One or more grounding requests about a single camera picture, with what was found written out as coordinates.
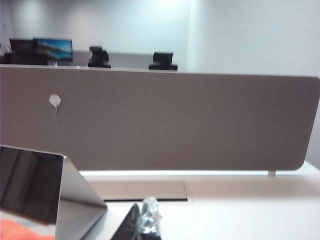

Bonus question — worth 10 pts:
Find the monitor with lit screen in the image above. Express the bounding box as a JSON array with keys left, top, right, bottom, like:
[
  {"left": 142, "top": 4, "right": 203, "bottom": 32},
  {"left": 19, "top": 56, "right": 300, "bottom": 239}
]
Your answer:
[{"left": 32, "top": 37, "right": 74, "bottom": 67}]

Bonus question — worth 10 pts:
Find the white round adhesive hook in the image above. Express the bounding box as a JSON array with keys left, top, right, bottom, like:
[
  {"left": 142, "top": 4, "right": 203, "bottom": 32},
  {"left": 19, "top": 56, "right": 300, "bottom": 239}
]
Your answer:
[{"left": 49, "top": 94, "right": 62, "bottom": 113}]

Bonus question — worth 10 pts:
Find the orange microfibre cloth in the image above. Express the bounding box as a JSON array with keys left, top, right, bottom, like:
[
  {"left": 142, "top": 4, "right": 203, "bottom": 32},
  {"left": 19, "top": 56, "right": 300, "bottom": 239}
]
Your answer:
[{"left": 0, "top": 217, "right": 56, "bottom": 240}]

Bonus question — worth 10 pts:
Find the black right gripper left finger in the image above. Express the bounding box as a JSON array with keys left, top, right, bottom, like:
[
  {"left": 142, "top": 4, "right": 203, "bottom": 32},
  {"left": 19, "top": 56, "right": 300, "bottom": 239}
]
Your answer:
[{"left": 109, "top": 203, "right": 145, "bottom": 240}]

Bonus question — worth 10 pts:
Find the dark switched-off monitor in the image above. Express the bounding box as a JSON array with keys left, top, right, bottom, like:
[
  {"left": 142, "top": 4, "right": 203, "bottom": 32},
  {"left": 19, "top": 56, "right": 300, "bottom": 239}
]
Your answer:
[{"left": 8, "top": 38, "right": 36, "bottom": 55}]

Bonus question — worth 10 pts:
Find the grey-brown fabric desk divider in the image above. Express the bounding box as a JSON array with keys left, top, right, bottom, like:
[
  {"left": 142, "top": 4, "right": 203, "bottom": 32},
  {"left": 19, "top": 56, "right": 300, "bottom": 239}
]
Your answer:
[{"left": 0, "top": 63, "right": 320, "bottom": 172}]

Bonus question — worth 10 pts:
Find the silver-padded right gripper right finger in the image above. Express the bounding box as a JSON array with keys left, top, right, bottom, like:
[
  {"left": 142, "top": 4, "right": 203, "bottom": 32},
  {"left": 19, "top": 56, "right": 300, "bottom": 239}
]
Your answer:
[{"left": 139, "top": 196, "right": 163, "bottom": 240}]

